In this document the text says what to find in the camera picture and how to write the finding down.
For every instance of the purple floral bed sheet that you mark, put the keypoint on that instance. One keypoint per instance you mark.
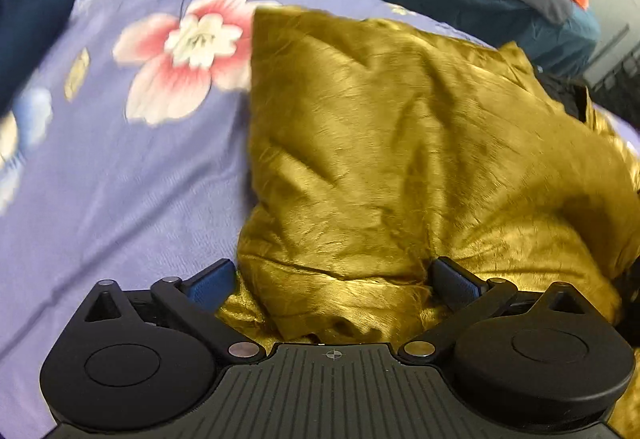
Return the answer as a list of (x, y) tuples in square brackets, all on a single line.
[(125, 199)]

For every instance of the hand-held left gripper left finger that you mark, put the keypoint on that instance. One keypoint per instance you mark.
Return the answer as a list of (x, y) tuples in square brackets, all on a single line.
[(210, 285)]

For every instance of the gold satin garment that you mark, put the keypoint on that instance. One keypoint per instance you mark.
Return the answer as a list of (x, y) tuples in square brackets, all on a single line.
[(410, 144)]

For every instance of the black knit sweater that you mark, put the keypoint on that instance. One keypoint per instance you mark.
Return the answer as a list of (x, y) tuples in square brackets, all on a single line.
[(565, 94)]

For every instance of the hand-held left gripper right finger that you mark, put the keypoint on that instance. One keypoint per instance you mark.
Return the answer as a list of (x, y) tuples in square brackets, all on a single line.
[(456, 285)]

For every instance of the navy blue cloth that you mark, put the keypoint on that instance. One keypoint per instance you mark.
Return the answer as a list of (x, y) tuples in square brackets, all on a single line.
[(27, 39)]

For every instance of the teal duvet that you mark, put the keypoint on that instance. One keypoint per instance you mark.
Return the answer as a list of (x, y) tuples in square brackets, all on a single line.
[(450, 14)]

